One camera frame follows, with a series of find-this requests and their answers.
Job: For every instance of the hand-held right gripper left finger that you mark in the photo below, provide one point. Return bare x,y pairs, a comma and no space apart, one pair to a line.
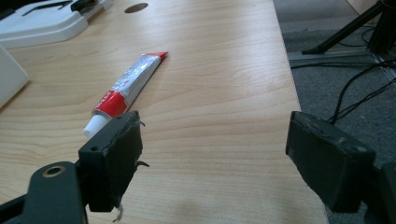
109,165

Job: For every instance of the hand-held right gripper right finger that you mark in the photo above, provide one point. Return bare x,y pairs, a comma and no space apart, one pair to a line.
327,161

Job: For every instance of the red and silver toothpaste tube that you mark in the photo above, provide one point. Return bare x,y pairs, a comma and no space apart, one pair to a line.
124,88

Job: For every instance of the white box edge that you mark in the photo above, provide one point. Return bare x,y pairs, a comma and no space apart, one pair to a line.
9,76

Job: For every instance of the white plastic tray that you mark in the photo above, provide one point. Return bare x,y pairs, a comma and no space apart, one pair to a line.
40,21

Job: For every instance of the black object on tray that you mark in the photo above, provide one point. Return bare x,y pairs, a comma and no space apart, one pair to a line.
84,4

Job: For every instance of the metal floor rail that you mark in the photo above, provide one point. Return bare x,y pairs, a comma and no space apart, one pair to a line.
339,56

